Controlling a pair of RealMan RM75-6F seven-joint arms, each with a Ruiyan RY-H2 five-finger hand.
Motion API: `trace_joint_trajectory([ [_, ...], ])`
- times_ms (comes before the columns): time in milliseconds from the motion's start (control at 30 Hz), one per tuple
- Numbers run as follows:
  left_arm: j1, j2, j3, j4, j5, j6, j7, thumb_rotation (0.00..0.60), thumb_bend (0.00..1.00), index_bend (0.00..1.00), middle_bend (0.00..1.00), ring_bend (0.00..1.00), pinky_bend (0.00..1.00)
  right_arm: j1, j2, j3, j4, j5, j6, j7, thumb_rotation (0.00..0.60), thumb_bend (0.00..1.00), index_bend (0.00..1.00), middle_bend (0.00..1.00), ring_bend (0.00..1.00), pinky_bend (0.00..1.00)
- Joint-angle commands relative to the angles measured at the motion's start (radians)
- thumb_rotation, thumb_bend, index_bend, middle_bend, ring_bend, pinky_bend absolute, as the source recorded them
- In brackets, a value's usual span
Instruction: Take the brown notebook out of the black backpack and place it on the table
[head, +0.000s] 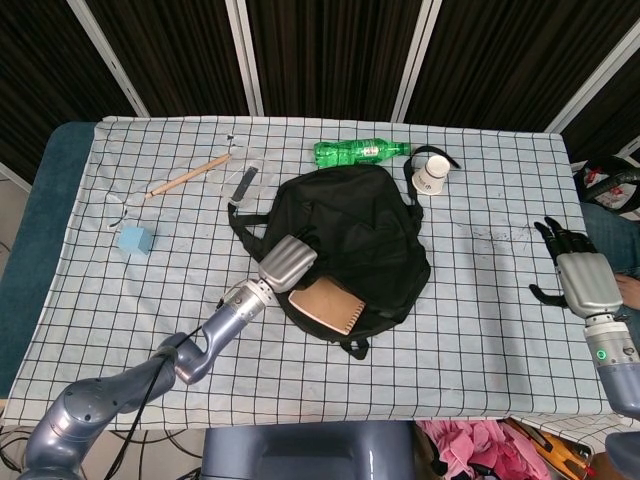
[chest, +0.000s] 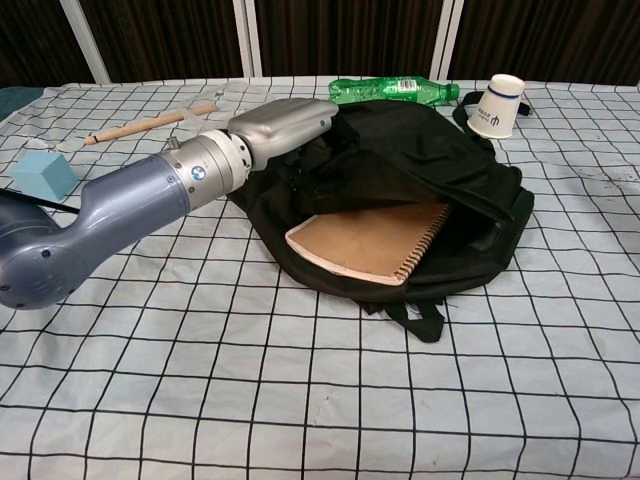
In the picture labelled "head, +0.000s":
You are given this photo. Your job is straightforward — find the teal table pad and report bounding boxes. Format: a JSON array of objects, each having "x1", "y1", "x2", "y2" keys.
[{"x1": 0, "y1": 121, "x2": 99, "y2": 401}]

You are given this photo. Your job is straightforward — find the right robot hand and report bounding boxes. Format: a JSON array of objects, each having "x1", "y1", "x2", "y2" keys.
[{"x1": 528, "y1": 216, "x2": 625, "y2": 319}]

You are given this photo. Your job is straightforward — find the pink cloth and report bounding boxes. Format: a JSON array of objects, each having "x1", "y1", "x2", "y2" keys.
[{"x1": 417, "y1": 421, "x2": 544, "y2": 480}]

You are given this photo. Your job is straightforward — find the person in blue jeans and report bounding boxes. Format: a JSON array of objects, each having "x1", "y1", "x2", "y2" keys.
[{"x1": 582, "y1": 203, "x2": 640, "y2": 321}]

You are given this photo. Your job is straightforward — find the clear thin-rimmed glasses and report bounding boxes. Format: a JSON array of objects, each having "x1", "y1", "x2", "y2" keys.
[{"x1": 105, "y1": 192, "x2": 132, "y2": 232}]

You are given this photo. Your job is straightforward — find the blue foam cube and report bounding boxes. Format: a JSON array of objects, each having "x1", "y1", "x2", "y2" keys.
[{"x1": 117, "y1": 225, "x2": 155, "y2": 260}]

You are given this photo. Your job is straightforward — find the orange toy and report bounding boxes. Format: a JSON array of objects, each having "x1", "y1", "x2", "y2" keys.
[{"x1": 509, "y1": 422, "x2": 596, "y2": 471}]

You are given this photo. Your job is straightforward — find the white partition frame post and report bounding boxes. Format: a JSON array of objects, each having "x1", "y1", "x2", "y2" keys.
[
  {"x1": 64, "y1": 0, "x2": 150, "y2": 119},
  {"x1": 224, "y1": 0, "x2": 265, "y2": 117},
  {"x1": 392, "y1": 0, "x2": 444, "y2": 121},
  {"x1": 0, "y1": 160, "x2": 32, "y2": 191},
  {"x1": 544, "y1": 22, "x2": 640, "y2": 134}
]

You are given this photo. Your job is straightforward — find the black backpack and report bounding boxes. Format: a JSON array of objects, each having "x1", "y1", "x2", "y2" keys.
[{"x1": 227, "y1": 144, "x2": 464, "y2": 362}]

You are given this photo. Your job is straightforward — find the white paper cup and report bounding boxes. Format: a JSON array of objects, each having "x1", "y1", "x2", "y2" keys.
[{"x1": 410, "y1": 154, "x2": 452, "y2": 196}]

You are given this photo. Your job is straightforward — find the black floor cable bundle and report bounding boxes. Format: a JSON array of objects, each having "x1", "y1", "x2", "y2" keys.
[{"x1": 112, "y1": 428, "x2": 202, "y2": 480}]

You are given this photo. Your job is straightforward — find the grey floor cable bundle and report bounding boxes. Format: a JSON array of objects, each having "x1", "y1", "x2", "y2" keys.
[{"x1": 0, "y1": 427, "x2": 36, "y2": 480}]

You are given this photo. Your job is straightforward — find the grey flat utensil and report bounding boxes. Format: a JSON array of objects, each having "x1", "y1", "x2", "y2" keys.
[{"x1": 228, "y1": 167, "x2": 260, "y2": 205}]

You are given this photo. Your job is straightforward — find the wooden stick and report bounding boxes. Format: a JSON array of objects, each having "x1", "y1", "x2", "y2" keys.
[{"x1": 144, "y1": 153, "x2": 233, "y2": 200}]

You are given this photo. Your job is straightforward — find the dark slatted partition panel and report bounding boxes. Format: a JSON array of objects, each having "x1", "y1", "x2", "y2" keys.
[
  {"x1": 246, "y1": 0, "x2": 425, "y2": 121},
  {"x1": 405, "y1": 0, "x2": 640, "y2": 132},
  {"x1": 85, "y1": 0, "x2": 250, "y2": 119},
  {"x1": 0, "y1": 0, "x2": 137, "y2": 174},
  {"x1": 562, "y1": 59, "x2": 640, "y2": 166}
]

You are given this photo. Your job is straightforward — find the green plastic bottle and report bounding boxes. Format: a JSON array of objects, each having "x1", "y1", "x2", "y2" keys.
[{"x1": 313, "y1": 138, "x2": 412, "y2": 166}]

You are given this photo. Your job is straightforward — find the brown spiral notebook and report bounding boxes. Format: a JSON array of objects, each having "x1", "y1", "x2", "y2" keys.
[{"x1": 287, "y1": 277, "x2": 368, "y2": 337}]

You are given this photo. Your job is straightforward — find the checkered white tablecloth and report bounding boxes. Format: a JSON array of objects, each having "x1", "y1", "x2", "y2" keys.
[{"x1": 2, "y1": 115, "x2": 639, "y2": 459}]

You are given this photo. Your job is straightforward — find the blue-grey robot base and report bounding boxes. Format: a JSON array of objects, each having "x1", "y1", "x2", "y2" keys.
[{"x1": 201, "y1": 421, "x2": 419, "y2": 480}]

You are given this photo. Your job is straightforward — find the clear plastic case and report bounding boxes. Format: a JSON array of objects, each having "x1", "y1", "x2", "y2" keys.
[{"x1": 218, "y1": 158, "x2": 269, "y2": 207}]

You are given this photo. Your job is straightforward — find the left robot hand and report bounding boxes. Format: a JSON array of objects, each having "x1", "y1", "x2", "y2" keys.
[{"x1": 257, "y1": 234, "x2": 320, "y2": 294}]

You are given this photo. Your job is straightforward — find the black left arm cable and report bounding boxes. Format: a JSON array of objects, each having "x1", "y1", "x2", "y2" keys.
[{"x1": 119, "y1": 327, "x2": 206, "y2": 480}]

